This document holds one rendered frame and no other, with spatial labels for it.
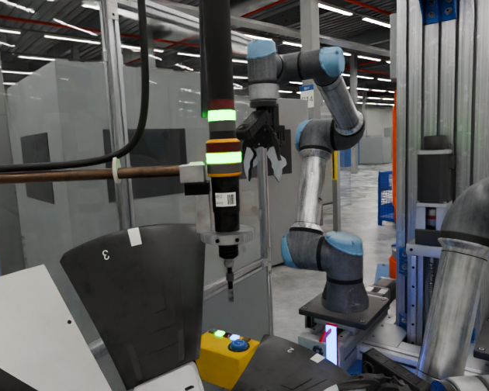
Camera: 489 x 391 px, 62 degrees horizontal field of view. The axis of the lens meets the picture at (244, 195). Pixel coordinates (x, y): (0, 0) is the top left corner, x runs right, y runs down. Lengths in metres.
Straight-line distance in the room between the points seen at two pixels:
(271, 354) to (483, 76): 0.95
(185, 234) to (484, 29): 1.02
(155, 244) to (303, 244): 0.76
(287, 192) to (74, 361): 4.49
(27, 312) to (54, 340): 0.07
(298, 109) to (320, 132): 3.85
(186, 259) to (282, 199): 4.44
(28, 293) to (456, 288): 0.76
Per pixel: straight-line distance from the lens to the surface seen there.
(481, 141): 1.33
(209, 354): 1.07
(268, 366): 0.77
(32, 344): 0.79
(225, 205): 0.50
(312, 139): 1.44
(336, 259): 1.30
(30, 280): 0.84
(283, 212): 5.10
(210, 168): 0.50
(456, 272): 0.82
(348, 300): 1.33
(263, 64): 1.07
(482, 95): 1.34
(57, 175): 0.55
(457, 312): 0.81
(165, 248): 0.65
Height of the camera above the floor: 1.57
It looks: 7 degrees down
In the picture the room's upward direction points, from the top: 3 degrees counter-clockwise
